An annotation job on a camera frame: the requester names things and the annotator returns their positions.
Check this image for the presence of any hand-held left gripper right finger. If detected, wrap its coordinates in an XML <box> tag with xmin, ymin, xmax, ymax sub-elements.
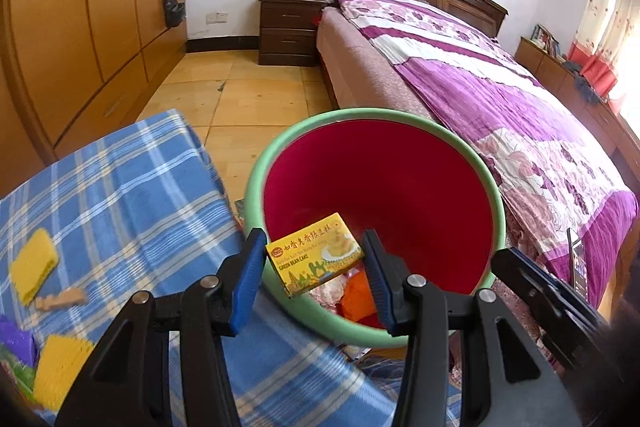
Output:
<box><xmin>362</xmin><ymin>229</ymin><xmax>583</xmax><ymax>427</ymax></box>

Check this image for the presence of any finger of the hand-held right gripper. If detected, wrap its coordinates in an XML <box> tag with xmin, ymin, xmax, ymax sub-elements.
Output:
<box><xmin>492</xmin><ymin>248</ymin><xmax>613</xmax><ymax>358</ymax></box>

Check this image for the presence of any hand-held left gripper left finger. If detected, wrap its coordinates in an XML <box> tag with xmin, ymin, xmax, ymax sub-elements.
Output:
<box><xmin>55</xmin><ymin>228</ymin><xmax>268</xmax><ymax>427</ymax></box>

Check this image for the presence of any yellow cake box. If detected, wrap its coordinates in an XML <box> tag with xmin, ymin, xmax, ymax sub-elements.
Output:
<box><xmin>265</xmin><ymin>212</ymin><xmax>365</xmax><ymax>298</ymax></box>

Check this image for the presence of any green and red bucket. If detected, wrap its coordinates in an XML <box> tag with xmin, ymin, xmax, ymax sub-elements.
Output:
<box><xmin>243</xmin><ymin>108</ymin><xmax>508</xmax><ymax>349</ymax></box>

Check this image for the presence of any orange packet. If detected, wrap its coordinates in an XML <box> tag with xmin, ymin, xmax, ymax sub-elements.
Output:
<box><xmin>340</xmin><ymin>279</ymin><xmax>381</xmax><ymax>323</ymax></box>

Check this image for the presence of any pale pink wrapper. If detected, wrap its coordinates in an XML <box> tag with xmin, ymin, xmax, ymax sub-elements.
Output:
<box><xmin>312</xmin><ymin>279</ymin><xmax>351</xmax><ymax>308</ymax></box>

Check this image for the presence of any blue plaid cloth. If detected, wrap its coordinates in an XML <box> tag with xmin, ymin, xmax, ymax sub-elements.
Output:
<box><xmin>0</xmin><ymin>109</ymin><xmax>466</xmax><ymax>427</ymax></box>

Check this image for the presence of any tan wooden piece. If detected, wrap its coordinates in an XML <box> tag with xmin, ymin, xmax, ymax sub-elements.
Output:
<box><xmin>35</xmin><ymin>287</ymin><xmax>86</xmax><ymax>310</ymax></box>

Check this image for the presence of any yellow ribbed sponge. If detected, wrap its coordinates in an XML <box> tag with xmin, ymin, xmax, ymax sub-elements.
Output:
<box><xmin>32</xmin><ymin>334</ymin><xmax>96</xmax><ymax>413</ymax></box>
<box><xmin>10</xmin><ymin>228</ymin><xmax>60</xmax><ymax>306</ymax></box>

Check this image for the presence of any dark blue cloth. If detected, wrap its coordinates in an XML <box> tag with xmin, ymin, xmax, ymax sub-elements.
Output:
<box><xmin>565</xmin><ymin>59</ymin><xmax>608</xmax><ymax>102</ymax></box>

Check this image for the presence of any low wooden cabinet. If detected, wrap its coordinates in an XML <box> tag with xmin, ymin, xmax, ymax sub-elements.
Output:
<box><xmin>515</xmin><ymin>36</ymin><xmax>640</xmax><ymax>188</ymax></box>

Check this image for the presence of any purple plastic packet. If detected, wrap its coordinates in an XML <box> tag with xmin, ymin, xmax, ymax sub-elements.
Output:
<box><xmin>0</xmin><ymin>314</ymin><xmax>40</xmax><ymax>370</ymax></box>

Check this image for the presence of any purple floral blanket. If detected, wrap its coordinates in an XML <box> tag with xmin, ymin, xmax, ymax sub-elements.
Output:
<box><xmin>334</xmin><ymin>0</ymin><xmax>640</xmax><ymax>303</ymax></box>

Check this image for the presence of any wooden bed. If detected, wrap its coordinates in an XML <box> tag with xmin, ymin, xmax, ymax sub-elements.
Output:
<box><xmin>302</xmin><ymin>0</ymin><xmax>640</xmax><ymax>308</ymax></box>

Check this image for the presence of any green plastic packet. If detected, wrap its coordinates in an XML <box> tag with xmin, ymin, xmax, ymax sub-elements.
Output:
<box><xmin>0</xmin><ymin>344</ymin><xmax>36</xmax><ymax>403</ymax></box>

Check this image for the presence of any dark wooden nightstand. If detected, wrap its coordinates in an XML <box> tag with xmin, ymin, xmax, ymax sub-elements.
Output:
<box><xmin>257</xmin><ymin>0</ymin><xmax>331</xmax><ymax>68</ymax></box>

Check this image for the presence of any row of books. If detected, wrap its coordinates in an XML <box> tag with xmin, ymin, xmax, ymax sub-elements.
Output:
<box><xmin>530</xmin><ymin>24</ymin><xmax>560</xmax><ymax>55</ymax></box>

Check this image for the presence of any floral curtain with red hem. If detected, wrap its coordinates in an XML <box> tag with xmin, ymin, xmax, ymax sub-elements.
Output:
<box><xmin>570</xmin><ymin>0</ymin><xmax>640</xmax><ymax>108</ymax></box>

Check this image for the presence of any light wooden wardrobe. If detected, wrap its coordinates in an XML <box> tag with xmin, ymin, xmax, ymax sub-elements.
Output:
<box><xmin>0</xmin><ymin>0</ymin><xmax>191</xmax><ymax>168</ymax></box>

